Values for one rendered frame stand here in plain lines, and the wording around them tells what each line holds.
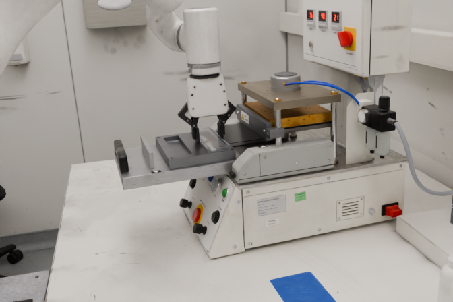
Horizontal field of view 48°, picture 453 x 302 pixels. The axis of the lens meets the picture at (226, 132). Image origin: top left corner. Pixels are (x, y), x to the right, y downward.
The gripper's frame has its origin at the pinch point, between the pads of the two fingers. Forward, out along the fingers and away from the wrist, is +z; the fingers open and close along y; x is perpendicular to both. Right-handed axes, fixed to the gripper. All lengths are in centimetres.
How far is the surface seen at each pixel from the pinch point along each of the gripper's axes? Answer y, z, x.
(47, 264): -59, 101, 135
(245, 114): 11.4, -2.9, 3.2
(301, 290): 9.2, 26.5, -35.8
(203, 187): -1.5, 16.3, 3.4
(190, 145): -5.5, 2.0, -2.1
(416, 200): 59, 27, -8
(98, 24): -18, -20, 141
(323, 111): 28.1, -4.3, -9.0
